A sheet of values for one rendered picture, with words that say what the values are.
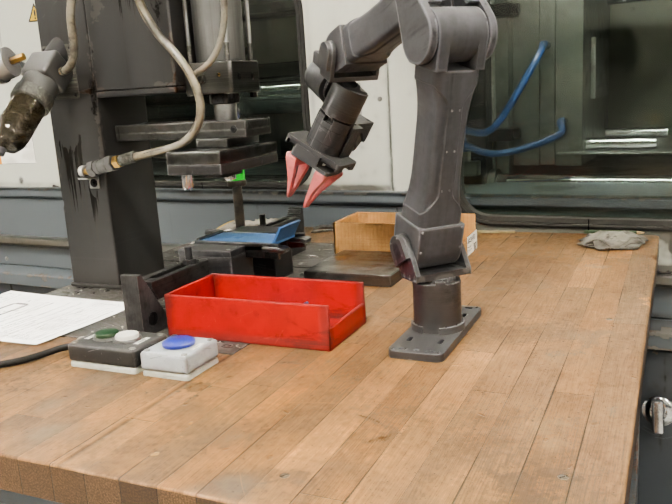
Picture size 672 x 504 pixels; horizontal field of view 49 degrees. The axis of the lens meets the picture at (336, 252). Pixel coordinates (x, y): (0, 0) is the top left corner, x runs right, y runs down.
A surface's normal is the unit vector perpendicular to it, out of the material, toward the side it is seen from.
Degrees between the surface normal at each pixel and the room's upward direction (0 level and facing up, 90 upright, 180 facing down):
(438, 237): 104
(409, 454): 0
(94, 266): 90
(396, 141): 90
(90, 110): 90
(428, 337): 0
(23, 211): 90
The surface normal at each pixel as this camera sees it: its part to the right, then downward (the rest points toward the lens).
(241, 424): -0.06, -0.97
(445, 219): 0.42, 0.40
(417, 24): -0.91, 0.15
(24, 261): -0.47, 0.22
